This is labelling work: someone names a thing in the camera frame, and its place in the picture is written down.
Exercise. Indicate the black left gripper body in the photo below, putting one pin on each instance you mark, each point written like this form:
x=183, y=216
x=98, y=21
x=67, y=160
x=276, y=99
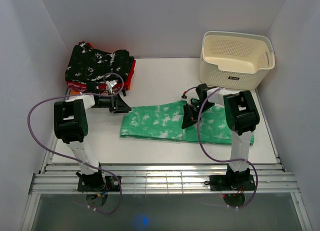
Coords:
x=109, y=102

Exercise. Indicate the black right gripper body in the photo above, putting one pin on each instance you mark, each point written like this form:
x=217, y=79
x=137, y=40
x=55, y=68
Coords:
x=197, y=107

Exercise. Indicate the green tie-dye trousers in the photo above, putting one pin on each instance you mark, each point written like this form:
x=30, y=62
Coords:
x=164, y=122

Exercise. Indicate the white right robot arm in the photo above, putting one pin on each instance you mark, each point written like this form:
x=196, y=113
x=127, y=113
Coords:
x=242, y=118

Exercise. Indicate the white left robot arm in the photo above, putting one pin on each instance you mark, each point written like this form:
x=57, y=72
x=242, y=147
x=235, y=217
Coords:
x=71, y=126

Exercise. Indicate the orange folded trousers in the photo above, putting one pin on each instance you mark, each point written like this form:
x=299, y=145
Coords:
x=75, y=92

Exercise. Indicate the red folded trousers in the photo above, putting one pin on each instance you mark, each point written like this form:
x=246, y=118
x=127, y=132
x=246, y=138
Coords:
x=126, y=78

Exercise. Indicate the pink patterned folded trousers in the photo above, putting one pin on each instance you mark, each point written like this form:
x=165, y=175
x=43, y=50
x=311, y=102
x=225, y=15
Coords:
x=75, y=85

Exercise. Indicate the black white patterned folded trousers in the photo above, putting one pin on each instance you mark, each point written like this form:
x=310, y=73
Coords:
x=97, y=63

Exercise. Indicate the cream perforated plastic basket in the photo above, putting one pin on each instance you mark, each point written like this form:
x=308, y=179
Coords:
x=234, y=60

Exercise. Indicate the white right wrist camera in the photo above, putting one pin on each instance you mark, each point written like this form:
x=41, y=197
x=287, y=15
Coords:
x=184, y=95

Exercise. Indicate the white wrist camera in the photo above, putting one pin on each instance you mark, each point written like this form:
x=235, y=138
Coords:
x=110, y=85
x=184, y=95

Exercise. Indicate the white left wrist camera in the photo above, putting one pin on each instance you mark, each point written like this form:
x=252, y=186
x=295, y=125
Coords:
x=110, y=85

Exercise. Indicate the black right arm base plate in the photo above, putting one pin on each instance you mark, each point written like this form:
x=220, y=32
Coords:
x=224, y=183

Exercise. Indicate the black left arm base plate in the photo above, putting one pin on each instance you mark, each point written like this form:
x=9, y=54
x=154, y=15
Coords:
x=111, y=184

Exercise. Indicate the aluminium rail frame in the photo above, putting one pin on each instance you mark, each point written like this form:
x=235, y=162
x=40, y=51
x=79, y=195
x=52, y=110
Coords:
x=162, y=167

